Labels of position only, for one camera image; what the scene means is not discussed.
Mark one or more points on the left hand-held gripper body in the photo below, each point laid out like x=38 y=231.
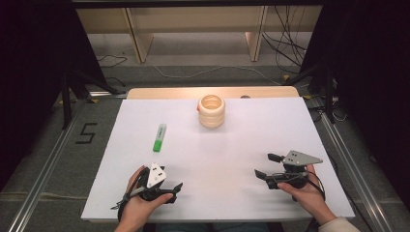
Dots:
x=156 y=175

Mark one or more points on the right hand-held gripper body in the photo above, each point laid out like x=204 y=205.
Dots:
x=298 y=158

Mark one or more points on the green highlighter marker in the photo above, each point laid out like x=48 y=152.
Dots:
x=159 y=138

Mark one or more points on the ribbed wooden pen holder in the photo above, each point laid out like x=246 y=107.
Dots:
x=211 y=117

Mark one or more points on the person's right hand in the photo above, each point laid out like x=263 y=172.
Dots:
x=306 y=196

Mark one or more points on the person's left hand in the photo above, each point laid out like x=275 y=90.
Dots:
x=137 y=209

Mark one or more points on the white board table cover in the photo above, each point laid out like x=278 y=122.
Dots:
x=225 y=151

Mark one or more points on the black metal stand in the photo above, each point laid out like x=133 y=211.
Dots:
x=322 y=83
x=77 y=87

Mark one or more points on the black curtain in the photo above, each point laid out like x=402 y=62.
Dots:
x=32 y=64
x=377 y=80

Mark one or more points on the light wooden desk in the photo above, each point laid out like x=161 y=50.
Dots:
x=193 y=19

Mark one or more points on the aluminium floor rail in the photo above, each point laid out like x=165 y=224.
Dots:
x=48 y=164
x=354 y=170

